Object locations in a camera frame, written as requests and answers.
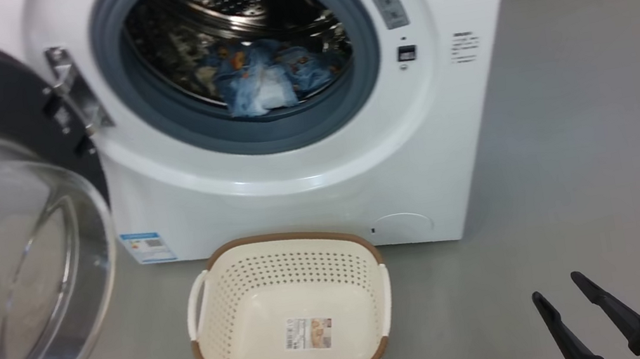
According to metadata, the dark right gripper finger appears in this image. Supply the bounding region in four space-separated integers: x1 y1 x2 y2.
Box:
570 261 640 359
531 282 610 359

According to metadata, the cream white garment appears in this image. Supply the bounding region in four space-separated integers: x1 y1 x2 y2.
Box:
255 73 301 114

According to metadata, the blue bear-print garment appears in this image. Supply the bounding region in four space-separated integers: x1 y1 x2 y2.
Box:
202 25 351 124

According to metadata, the white front-load washing machine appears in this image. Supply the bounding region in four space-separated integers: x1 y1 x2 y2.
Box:
0 0 561 313

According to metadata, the black door lock socket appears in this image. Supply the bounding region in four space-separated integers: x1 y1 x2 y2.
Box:
395 44 419 64

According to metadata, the metal door hinge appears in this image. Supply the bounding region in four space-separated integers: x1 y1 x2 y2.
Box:
42 39 115 140

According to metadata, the grey rubber door gasket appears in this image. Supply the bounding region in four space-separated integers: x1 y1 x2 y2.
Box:
84 0 395 180

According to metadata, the steel washer drum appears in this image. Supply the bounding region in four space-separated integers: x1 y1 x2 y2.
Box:
118 0 362 135

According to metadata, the cream perforated laundry basket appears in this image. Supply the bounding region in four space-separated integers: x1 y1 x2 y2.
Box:
175 216 403 359

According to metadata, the blue energy label sticker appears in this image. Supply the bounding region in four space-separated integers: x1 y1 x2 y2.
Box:
118 226 178 270

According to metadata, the round white filter cover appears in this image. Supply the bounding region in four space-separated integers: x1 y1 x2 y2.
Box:
367 207 436 246

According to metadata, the paper basket label sticker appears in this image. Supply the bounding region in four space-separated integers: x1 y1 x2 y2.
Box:
281 311 337 356

